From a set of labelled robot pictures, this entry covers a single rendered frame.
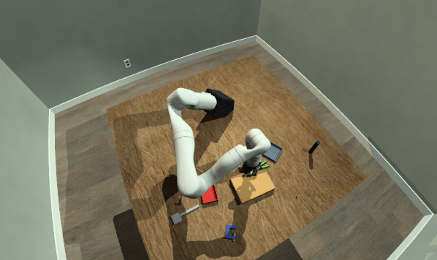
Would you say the red open tray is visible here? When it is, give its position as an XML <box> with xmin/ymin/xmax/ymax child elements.
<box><xmin>202</xmin><ymin>185</ymin><xmax>218</xmax><ymax>204</ymax></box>

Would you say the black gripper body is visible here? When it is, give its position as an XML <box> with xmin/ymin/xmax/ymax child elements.
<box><xmin>242</xmin><ymin>163</ymin><xmax>258</xmax><ymax>170</ymax></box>

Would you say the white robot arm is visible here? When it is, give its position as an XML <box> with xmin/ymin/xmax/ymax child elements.
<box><xmin>166</xmin><ymin>88</ymin><xmax>271</xmax><ymax>199</ymax></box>

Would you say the light tan wooden slab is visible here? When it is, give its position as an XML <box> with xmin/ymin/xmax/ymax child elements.
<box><xmin>230</xmin><ymin>169</ymin><xmax>275</xmax><ymax>204</ymax></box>

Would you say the black cylinder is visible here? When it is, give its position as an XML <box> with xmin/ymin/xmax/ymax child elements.
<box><xmin>308</xmin><ymin>141</ymin><xmax>320</xmax><ymax>154</ymax></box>

